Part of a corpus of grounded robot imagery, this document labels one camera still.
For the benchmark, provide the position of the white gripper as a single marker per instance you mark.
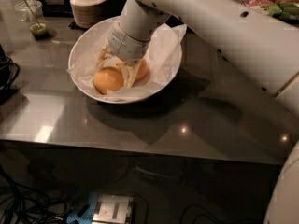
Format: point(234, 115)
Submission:
point(127, 47)

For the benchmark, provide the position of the orange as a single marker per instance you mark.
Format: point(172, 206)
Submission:
point(142, 69)
point(108, 79)

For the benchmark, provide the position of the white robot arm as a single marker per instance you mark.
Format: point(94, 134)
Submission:
point(258, 57)

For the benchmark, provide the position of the white bowl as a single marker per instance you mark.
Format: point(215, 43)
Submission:
point(84, 44)

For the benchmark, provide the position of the white paper liner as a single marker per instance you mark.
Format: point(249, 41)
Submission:
point(165, 53)

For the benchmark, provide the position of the black napkin holder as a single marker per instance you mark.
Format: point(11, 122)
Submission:
point(115, 0)

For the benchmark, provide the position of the plastic cup with green sauce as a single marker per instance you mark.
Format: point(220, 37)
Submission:
point(27, 18)

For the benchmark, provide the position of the wooden stirring stick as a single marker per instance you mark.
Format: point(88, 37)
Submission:
point(32, 12)

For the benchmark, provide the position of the silver box on floor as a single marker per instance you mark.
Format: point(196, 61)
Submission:
point(113, 209)

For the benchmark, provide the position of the blue cloth on floor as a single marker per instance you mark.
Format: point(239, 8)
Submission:
point(82, 210)

